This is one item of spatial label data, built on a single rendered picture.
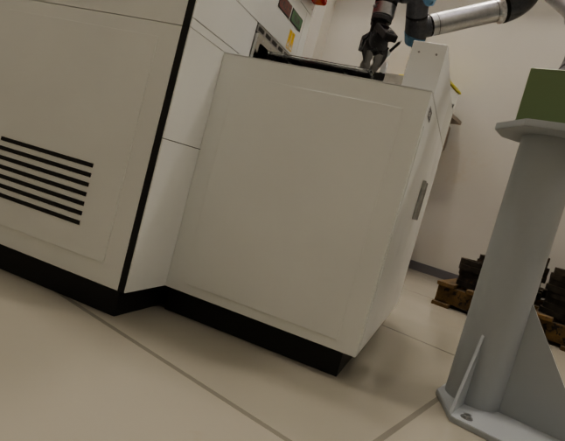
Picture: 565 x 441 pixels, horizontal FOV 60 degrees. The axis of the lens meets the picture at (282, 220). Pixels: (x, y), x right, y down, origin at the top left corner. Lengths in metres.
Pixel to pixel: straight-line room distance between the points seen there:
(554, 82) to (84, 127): 1.32
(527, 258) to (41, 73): 1.49
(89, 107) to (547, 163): 1.28
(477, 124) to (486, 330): 3.49
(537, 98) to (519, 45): 3.44
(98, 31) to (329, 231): 0.86
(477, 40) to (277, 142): 3.85
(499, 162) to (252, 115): 3.50
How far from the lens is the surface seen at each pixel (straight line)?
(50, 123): 1.63
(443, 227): 4.79
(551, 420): 1.62
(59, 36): 1.67
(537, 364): 1.60
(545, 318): 3.12
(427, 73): 1.46
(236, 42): 1.64
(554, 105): 1.58
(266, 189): 1.44
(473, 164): 4.80
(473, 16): 1.97
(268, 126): 1.46
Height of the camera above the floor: 0.50
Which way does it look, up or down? 5 degrees down
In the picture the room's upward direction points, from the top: 15 degrees clockwise
